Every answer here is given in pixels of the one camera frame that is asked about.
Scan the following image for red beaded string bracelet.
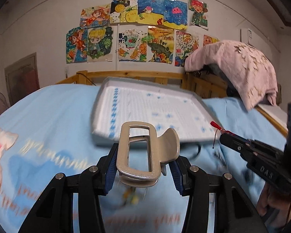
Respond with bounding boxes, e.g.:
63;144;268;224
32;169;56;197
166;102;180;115
209;120;235;150

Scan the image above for person's right hand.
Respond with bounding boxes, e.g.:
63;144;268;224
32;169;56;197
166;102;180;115
256;183;291;228

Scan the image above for grey shallow tray box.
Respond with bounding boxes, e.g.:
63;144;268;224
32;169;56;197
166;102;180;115
91;77;220;146

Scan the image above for pink patterned cloth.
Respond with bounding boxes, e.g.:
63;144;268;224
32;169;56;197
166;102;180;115
184;40;278;110

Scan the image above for wooden bed frame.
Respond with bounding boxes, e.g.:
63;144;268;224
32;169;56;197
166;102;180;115
55;69;289;137

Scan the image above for children's drawings on wall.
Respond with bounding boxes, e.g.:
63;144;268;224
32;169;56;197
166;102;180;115
66;0;218;67

